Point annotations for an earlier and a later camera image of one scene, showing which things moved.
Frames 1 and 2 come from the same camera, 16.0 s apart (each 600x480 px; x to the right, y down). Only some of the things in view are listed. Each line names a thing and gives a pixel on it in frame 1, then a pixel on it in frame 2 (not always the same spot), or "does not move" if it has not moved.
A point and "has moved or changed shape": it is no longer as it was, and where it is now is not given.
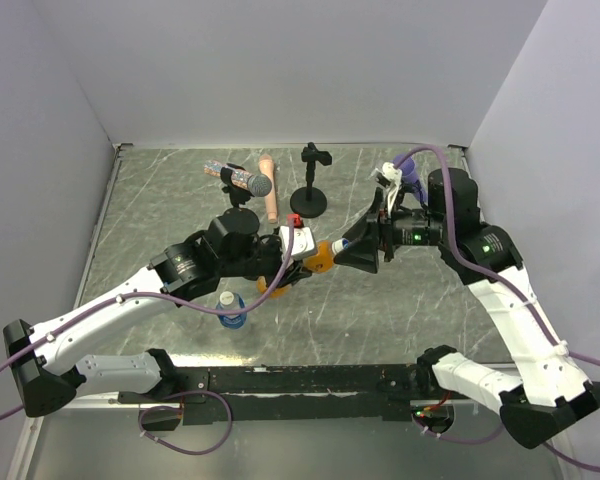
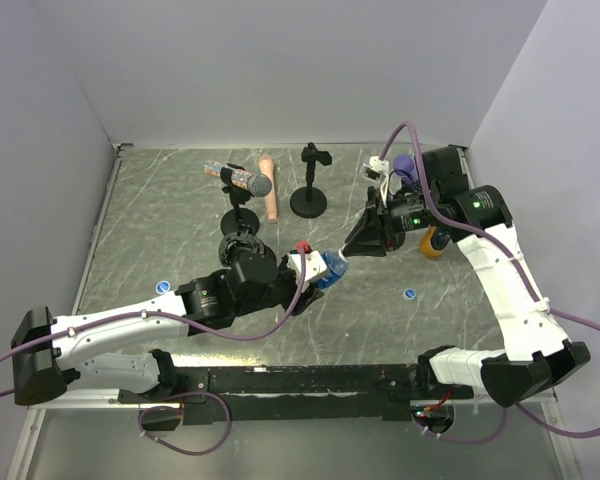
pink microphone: [266, 166] does not move
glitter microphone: [258, 185] does not move
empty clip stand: [310, 202] does not move
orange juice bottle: [319, 263] → [426, 246]
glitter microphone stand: [238, 220] does not move
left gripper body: [265, 260] → [286, 286]
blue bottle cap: [339, 245] → [409, 293]
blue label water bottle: [234, 320] has moved or changed shape
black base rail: [288, 394] does not move
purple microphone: [408, 174] does not move
